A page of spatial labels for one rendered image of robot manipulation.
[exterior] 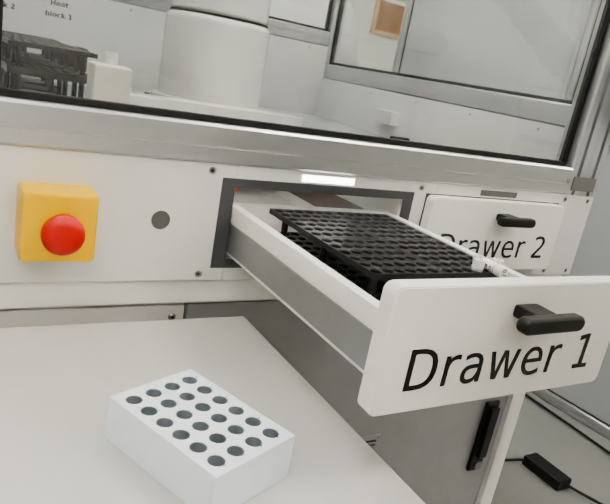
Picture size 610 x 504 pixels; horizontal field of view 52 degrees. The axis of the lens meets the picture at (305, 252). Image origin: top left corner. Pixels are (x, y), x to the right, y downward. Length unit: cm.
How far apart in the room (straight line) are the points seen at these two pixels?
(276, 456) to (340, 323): 13
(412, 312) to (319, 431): 16
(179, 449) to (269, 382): 20
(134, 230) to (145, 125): 12
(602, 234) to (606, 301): 185
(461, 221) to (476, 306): 43
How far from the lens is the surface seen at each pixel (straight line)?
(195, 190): 73
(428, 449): 119
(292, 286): 62
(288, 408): 61
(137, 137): 70
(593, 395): 258
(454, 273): 64
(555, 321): 54
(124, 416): 51
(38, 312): 75
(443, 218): 92
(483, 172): 98
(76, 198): 65
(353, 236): 69
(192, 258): 75
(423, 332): 49
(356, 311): 53
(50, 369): 63
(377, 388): 49
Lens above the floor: 107
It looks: 16 degrees down
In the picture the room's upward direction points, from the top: 11 degrees clockwise
